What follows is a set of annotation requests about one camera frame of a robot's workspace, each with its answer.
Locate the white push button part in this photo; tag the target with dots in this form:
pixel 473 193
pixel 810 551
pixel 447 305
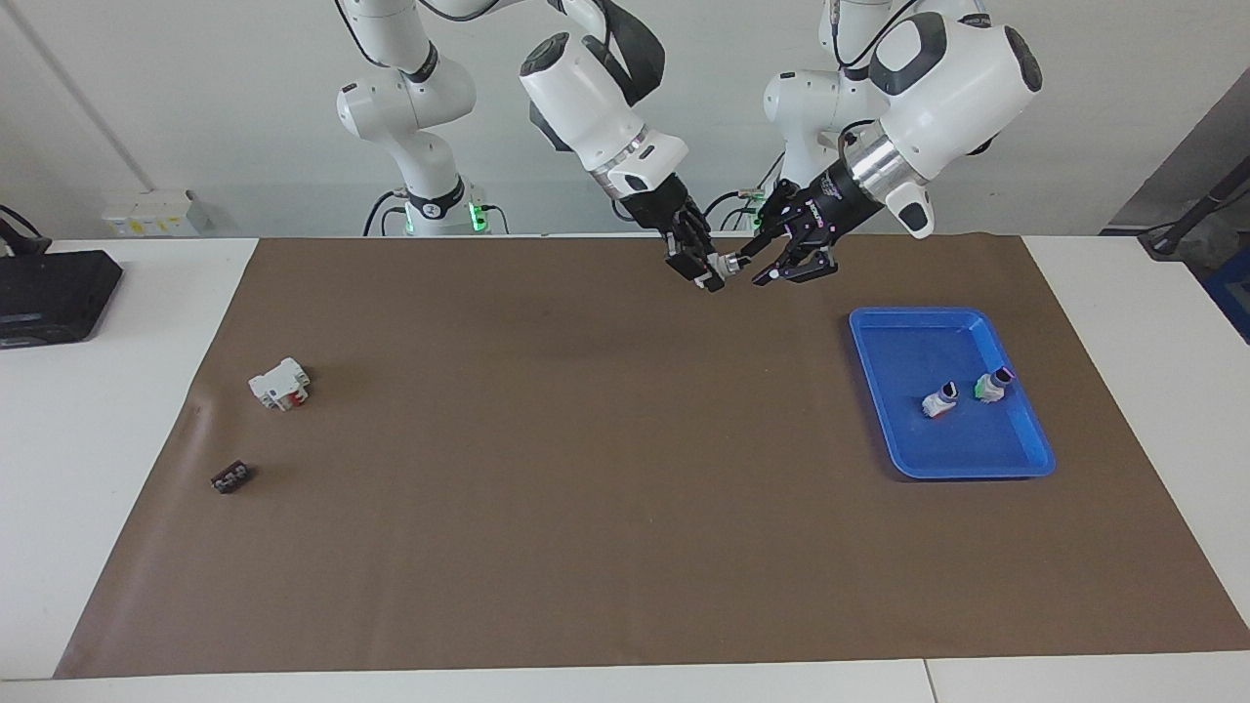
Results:
pixel 940 400

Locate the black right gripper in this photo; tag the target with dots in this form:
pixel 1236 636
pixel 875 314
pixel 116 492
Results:
pixel 659 210

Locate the black flat electronics box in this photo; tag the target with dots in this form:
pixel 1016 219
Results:
pixel 54 293

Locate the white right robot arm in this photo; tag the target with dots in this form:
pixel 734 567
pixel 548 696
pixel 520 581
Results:
pixel 586 107

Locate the orange base selector switch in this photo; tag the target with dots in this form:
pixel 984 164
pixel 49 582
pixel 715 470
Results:
pixel 728 264

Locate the green base selector switch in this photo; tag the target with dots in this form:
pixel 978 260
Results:
pixel 993 386

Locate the white red circuit breaker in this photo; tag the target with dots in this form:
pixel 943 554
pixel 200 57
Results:
pixel 273 386

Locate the black tripod stand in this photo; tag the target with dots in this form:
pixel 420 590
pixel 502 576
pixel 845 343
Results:
pixel 1162 242

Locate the brown paper table mat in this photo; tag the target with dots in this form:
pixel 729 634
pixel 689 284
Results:
pixel 586 488

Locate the small dark terminal block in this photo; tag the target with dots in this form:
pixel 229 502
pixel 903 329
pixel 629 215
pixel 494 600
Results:
pixel 231 477

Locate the blue crate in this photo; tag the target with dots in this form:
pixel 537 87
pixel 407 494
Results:
pixel 1235 293

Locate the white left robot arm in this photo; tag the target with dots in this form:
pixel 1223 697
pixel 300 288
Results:
pixel 957 88

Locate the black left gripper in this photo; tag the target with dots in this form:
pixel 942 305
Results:
pixel 830 205

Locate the white wall socket box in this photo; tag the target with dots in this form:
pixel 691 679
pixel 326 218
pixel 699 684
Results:
pixel 146 213

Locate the blue plastic tray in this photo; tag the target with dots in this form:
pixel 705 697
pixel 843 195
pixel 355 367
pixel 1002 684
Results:
pixel 937 449

